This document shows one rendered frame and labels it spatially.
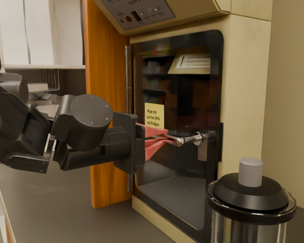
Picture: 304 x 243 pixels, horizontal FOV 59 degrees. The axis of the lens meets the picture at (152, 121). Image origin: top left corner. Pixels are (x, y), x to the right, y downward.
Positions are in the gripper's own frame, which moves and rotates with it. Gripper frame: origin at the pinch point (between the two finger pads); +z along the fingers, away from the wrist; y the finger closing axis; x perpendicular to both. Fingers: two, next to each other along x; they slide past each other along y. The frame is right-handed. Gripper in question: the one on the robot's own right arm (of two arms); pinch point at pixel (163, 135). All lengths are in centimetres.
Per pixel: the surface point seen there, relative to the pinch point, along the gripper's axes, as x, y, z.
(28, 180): 60, -26, -14
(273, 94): 5.8, 5.5, 48.4
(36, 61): 121, 19, 6
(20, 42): 128, 30, 0
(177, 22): -0.3, 21.1, 3.0
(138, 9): 7.4, 24.3, -0.6
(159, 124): 6.4, 0.8, 4.0
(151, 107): 9.4, 4.3, 4.1
